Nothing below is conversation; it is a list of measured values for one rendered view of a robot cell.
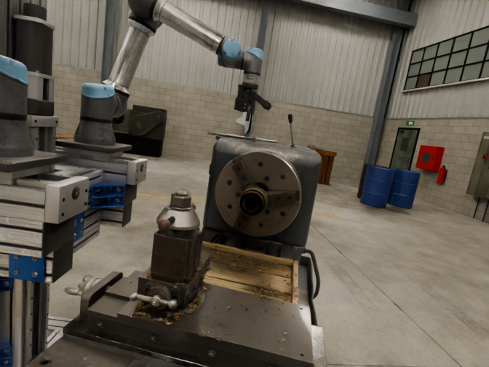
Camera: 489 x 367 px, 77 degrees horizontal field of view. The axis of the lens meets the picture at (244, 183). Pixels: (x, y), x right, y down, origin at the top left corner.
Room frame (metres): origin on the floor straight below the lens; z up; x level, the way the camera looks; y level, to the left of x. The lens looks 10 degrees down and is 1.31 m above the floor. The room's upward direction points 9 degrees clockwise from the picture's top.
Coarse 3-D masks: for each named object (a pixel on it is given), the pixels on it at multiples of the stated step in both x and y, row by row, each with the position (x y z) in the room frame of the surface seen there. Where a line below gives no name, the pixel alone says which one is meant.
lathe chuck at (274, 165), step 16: (256, 160) 1.09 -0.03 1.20; (272, 160) 1.08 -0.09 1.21; (224, 176) 1.11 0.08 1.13; (256, 176) 1.09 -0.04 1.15; (272, 176) 1.08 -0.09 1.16; (288, 176) 1.07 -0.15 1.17; (224, 192) 1.10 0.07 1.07; (240, 192) 1.10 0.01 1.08; (224, 208) 1.10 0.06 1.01; (240, 208) 1.09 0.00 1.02; (272, 208) 1.08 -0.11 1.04; (288, 208) 1.07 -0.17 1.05; (256, 224) 1.08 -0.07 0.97; (272, 224) 1.08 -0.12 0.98; (288, 224) 1.07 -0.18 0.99
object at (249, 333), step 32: (96, 288) 0.54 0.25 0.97; (128, 288) 0.55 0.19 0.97; (224, 288) 0.61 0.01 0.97; (96, 320) 0.48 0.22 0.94; (128, 320) 0.47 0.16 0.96; (192, 320) 0.48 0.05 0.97; (224, 320) 0.50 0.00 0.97; (256, 320) 0.51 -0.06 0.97; (288, 320) 0.53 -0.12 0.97; (192, 352) 0.46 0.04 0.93; (224, 352) 0.45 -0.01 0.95; (256, 352) 0.44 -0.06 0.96; (288, 352) 0.44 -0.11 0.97
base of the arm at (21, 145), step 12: (0, 120) 0.70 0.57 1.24; (12, 120) 0.72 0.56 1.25; (24, 120) 0.75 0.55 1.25; (0, 132) 0.70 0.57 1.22; (12, 132) 0.71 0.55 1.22; (24, 132) 0.74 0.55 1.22; (0, 144) 0.70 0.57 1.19; (12, 144) 0.71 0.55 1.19; (24, 144) 0.73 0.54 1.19; (0, 156) 0.68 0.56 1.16; (12, 156) 0.70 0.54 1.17; (24, 156) 0.73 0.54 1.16
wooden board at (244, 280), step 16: (224, 256) 0.96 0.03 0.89; (240, 256) 0.98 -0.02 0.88; (256, 256) 0.98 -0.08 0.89; (272, 256) 0.97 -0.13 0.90; (208, 272) 0.83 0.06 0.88; (224, 272) 0.85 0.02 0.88; (240, 272) 0.86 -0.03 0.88; (256, 272) 0.88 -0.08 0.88; (272, 272) 0.90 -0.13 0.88; (288, 272) 0.91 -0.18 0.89; (240, 288) 0.77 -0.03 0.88; (256, 288) 0.78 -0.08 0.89; (272, 288) 0.80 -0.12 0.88; (288, 288) 0.81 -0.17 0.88
